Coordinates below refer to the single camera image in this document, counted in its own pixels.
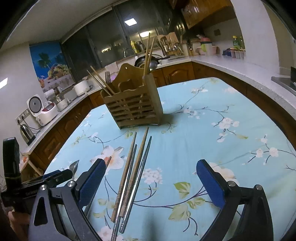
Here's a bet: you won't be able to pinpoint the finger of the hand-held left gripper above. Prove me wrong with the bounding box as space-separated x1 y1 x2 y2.
50 169 73 188
23 171 62 184

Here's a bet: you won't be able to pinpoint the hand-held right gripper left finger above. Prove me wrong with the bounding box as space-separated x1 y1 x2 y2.
28 158 107 241

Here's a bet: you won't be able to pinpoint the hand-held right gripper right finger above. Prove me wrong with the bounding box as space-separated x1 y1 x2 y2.
196 159 274 241

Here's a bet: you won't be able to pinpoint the small metal spoon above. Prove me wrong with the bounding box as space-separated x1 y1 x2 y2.
69 159 80 181

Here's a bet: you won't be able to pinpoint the wooden chopstick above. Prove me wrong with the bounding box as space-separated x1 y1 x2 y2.
120 126 149 217
146 37 155 76
143 33 151 76
90 65 115 95
87 70 112 96
111 132 137 222

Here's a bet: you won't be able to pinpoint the dark metal chopstick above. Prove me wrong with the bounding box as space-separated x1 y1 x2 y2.
120 136 152 233
111 144 137 241

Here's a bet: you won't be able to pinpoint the wooden utensil holder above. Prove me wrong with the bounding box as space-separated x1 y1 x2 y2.
100 64 163 129

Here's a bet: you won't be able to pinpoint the metal fork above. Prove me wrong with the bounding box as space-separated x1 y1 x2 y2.
105 71 114 93

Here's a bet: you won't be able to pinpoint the person's left hand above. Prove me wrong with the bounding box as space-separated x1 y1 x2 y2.
8 210 29 241

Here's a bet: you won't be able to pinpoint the wooden stool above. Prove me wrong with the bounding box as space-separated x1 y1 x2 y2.
20 154 44 176

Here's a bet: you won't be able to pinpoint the steel electric kettle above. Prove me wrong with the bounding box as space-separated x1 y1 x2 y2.
20 124 36 146

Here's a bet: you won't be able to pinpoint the blue floral tablecloth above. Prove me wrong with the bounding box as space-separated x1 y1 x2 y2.
44 77 296 241

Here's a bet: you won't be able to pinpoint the white pink rice cooker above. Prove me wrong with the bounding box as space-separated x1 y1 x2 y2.
26 94 59 127

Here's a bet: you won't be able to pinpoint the small white cooker pot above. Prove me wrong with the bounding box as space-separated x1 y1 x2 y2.
55 98 68 112

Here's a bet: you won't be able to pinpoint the white box appliance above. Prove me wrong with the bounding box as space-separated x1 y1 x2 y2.
63 89 78 101

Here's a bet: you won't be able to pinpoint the white round appliance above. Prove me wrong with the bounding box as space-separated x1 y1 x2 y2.
73 80 90 96

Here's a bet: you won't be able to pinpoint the white kitchen countertop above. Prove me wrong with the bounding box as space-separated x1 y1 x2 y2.
20 54 296 105

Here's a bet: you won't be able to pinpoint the steel gas stove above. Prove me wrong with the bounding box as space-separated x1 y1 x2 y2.
272 67 296 95

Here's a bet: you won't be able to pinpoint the black wok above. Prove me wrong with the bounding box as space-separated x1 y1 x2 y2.
134 54 170 71

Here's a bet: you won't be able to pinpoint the row of small containers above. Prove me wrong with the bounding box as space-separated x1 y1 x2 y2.
222 48 245 60

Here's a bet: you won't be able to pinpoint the pink green stacked cups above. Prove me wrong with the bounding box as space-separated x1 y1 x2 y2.
196 35 220 55

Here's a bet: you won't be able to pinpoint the wooden knife block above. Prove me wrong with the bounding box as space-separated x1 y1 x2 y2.
186 37 195 57

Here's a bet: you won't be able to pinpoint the kitchen utensil drying rack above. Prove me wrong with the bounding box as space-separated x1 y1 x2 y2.
159 38 184 57

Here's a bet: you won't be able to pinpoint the dark kitchen window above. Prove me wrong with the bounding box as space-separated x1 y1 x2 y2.
61 0 185 70

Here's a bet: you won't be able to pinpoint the green drink bottle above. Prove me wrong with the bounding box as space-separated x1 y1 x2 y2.
232 35 245 50

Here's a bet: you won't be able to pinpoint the wooden cutting boards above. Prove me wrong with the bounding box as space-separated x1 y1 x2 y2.
157 32 177 45

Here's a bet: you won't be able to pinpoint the wooden upper cabinets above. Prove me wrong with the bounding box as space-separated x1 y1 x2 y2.
169 0 236 29

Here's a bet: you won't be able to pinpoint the wall socket strip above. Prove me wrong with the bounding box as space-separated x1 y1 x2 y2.
15 110 30 124

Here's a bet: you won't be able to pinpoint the beach fruit wall poster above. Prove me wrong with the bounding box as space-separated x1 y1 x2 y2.
30 44 75 93

